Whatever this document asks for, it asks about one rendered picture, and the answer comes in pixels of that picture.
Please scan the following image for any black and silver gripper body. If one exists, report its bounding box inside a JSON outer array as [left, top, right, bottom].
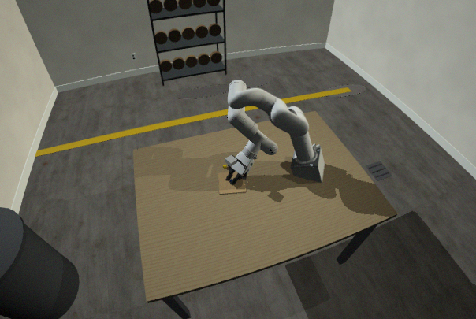
[[231, 152, 254, 176]]

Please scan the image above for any brown square mat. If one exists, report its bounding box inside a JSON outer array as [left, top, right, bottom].
[[218, 172, 246, 195]]

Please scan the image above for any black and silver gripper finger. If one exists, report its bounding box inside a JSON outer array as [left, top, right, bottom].
[[225, 165, 235, 181], [230, 171, 247, 185]]

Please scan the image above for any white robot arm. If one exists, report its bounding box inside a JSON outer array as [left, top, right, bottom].
[[228, 80, 321, 165]]

